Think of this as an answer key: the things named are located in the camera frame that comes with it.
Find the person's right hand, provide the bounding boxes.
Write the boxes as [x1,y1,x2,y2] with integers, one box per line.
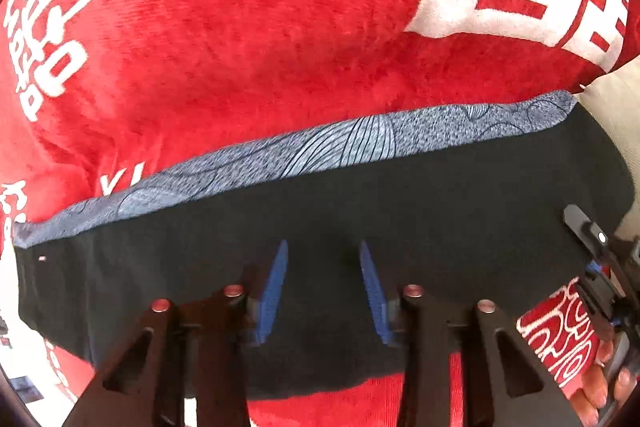
[570,339,639,427]

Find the white pillow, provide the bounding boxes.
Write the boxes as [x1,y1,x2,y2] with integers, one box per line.
[575,56,640,240]

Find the black pants with blue waistband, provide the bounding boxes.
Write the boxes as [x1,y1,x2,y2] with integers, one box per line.
[12,91,636,400]

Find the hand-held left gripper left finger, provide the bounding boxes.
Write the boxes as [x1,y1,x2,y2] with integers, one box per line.
[62,239,290,427]

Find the red printed blanket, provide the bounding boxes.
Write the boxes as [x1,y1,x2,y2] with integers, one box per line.
[0,0,633,427]

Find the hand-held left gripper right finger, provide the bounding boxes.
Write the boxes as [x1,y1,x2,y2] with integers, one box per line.
[359,241,583,427]

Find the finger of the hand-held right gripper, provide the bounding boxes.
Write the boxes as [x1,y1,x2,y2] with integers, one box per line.
[563,204,609,254]
[575,259,617,343]

